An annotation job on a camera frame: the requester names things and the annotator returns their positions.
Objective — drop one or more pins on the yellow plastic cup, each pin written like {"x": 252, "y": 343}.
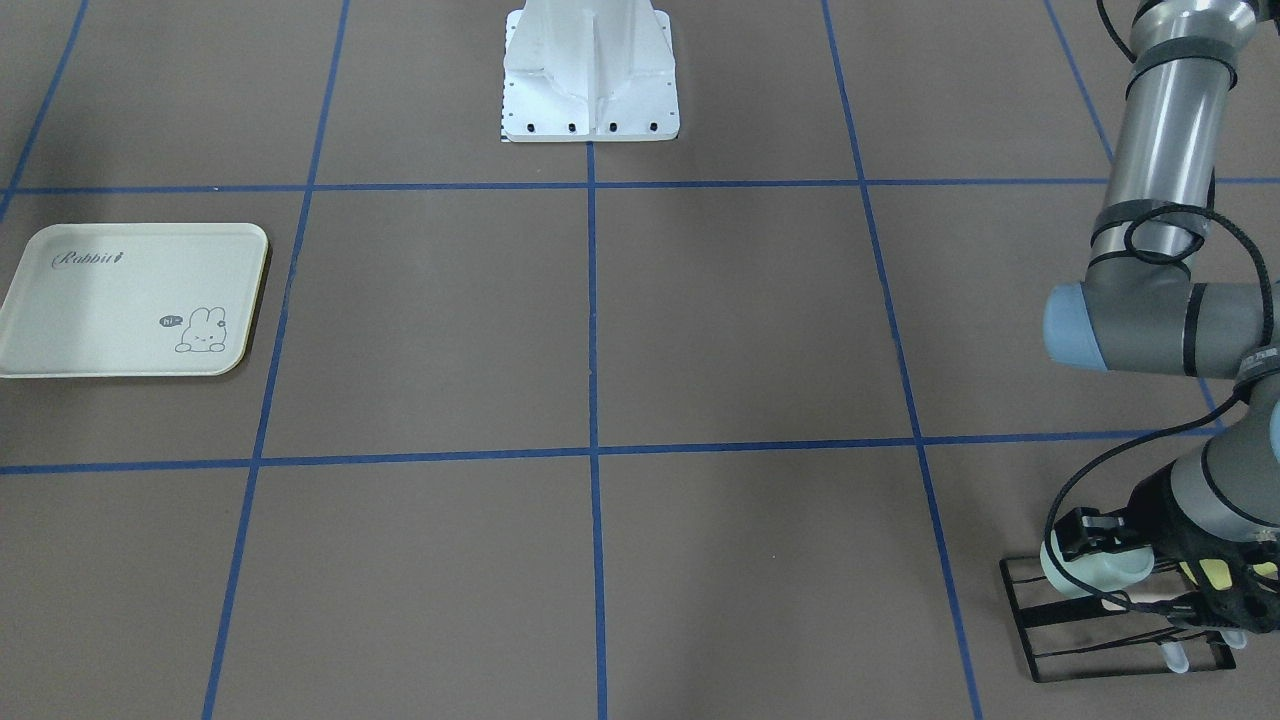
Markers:
{"x": 1219, "y": 574}

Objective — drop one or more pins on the cream rabbit tray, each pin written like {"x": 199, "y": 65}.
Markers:
{"x": 133, "y": 300}

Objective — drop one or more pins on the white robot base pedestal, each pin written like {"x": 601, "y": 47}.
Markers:
{"x": 589, "y": 71}

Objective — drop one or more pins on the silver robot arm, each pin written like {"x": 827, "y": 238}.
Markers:
{"x": 1174, "y": 287}

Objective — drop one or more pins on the black wire cup rack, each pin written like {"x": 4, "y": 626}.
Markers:
{"x": 1062, "y": 640}

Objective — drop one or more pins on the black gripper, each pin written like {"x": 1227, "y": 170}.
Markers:
{"x": 1161, "y": 520}

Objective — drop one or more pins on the light green plastic cup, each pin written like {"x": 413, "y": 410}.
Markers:
{"x": 1108, "y": 572}

